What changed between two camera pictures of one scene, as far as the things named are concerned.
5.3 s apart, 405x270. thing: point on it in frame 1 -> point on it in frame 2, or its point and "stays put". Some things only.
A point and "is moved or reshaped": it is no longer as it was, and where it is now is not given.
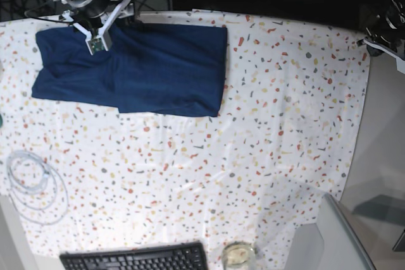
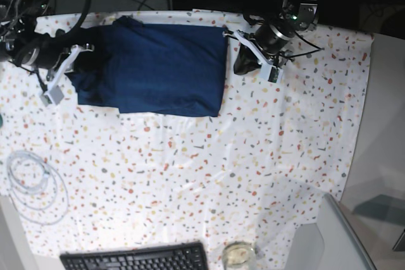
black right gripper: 386,35 -> 270,40
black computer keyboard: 190,256 stays put
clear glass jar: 238,255 stays put
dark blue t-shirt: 159,69 is moved or reshaped
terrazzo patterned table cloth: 82,177 stays put
